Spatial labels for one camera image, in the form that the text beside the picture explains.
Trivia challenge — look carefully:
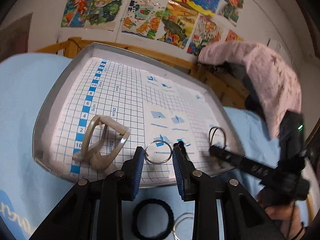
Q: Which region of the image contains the black thin ring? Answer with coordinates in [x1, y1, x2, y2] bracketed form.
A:
[209, 126, 227, 148]

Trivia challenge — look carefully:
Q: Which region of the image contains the silver metal ring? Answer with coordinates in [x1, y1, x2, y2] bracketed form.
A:
[144, 141, 173, 164]
[172, 212, 195, 239]

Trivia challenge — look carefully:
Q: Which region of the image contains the pink blanket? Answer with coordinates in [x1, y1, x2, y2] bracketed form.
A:
[197, 41, 302, 139]

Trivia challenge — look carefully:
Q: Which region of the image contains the wooden bed frame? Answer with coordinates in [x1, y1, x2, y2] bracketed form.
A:
[34, 37, 250, 109]

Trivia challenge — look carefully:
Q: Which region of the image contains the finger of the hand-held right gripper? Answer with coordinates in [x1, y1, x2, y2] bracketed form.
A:
[209, 145, 278, 180]

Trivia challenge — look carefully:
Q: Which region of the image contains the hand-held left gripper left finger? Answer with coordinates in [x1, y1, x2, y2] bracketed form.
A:
[30, 146, 145, 240]

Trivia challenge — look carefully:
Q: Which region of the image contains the person's right hand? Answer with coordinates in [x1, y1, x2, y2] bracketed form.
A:
[257, 192, 308, 240]

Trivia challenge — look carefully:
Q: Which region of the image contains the black hair tie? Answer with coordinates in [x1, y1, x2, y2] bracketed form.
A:
[132, 199, 174, 239]

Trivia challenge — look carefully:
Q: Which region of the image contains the grey tray with grid mat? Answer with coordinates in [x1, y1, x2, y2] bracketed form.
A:
[32, 42, 247, 188]

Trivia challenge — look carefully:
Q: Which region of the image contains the group of colourful wall drawings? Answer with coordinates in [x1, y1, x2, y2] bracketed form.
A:
[61, 0, 244, 56]

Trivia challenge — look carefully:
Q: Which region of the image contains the brown door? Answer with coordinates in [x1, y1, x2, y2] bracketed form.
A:
[0, 12, 33, 61]

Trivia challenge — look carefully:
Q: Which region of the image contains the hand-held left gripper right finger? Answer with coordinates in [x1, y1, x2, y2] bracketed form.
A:
[172, 147, 290, 240]

